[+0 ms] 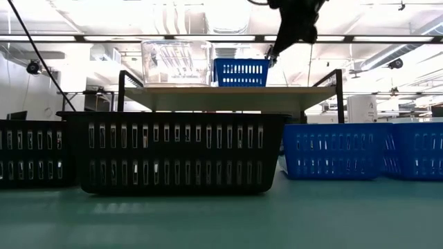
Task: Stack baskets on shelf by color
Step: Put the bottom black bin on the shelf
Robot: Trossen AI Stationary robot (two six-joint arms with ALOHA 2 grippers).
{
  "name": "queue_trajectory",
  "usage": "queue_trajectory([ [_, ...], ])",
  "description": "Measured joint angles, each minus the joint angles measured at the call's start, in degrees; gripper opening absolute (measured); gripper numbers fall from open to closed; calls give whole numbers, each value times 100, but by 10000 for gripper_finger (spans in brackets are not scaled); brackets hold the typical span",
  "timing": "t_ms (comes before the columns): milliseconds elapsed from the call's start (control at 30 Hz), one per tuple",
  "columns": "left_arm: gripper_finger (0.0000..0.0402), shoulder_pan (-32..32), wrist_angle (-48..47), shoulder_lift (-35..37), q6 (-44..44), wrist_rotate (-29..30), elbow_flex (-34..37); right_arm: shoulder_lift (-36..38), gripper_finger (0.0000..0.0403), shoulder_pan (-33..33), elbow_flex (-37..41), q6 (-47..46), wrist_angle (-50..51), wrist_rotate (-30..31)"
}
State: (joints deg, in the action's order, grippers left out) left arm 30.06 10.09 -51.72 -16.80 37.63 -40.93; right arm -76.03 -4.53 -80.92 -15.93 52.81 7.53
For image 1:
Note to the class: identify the blue slotted plastic basket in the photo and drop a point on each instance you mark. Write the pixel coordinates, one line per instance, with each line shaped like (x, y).
(332, 154)
(415, 154)
(240, 61)

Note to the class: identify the clear plastic bin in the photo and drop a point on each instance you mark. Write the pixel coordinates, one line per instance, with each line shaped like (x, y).
(176, 65)

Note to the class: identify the black slotted plastic basket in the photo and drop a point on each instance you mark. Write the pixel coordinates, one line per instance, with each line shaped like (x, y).
(34, 154)
(173, 154)

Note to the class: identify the wooden shelf board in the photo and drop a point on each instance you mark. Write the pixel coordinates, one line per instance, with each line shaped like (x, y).
(228, 98)

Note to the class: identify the black hanging device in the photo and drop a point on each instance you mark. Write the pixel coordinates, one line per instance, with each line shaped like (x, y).
(271, 59)

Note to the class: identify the white cabinet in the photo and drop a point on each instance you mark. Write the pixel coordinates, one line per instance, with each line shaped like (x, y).
(361, 109)

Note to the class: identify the green table mat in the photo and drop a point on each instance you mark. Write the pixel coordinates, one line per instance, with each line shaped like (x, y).
(221, 221)

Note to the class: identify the black metal shelf frame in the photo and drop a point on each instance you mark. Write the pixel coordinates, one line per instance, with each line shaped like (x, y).
(340, 97)

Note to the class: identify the black ceiling camera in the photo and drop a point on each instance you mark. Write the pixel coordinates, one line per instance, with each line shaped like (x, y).
(395, 63)
(33, 67)

